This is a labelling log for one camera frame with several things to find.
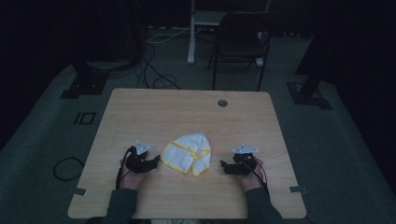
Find black floor cables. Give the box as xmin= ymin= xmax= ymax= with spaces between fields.
xmin=135 ymin=42 xmax=182 ymax=91

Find black cable loop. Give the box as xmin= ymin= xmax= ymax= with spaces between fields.
xmin=52 ymin=156 xmax=86 ymax=182

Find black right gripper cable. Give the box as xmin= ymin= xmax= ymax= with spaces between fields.
xmin=246 ymin=159 xmax=272 ymax=199

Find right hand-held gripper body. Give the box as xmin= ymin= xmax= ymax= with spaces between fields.
xmin=228 ymin=143 xmax=260 ymax=176

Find black folding chair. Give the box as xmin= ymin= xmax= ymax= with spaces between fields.
xmin=207 ymin=11 xmax=283 ymax=92

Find white cloth with yellow grid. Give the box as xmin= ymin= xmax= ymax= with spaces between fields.
xmin=160 ymin=132 xmax=213 ymax=178

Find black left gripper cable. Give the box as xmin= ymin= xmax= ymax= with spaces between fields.
xmin=115 ymin=147 xmax=134 ymax=190

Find black stand with base plate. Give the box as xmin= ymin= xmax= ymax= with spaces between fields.
xmin=60 ymin=59 xmax=110 ymax=100
xmin=286 ymin=0 xmax=333 ymax=111

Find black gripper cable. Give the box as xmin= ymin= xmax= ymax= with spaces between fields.
xmin=115 ymin=147 xmax=134 ymax=190
xmin=246 ymin=159 xmax=272 ymax=199

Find person's right hand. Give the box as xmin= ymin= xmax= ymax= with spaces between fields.
xmin=238 ymin=156 xmax=266 ymax=192

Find black tape square outline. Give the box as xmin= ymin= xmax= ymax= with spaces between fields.
xmin=80 ymin=111 xmax=97 ymax=126

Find white floor cable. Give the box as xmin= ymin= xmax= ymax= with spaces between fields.
xmin=145 ymin=27 xmax=191 ymax=45

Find person's left hand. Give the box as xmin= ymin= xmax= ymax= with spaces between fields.
xmin=119 ymin=158 xmax=148 ymax=191

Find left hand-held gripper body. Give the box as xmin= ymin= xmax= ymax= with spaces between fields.
xmin=125 ymin=139 xmax=156 ymax=175

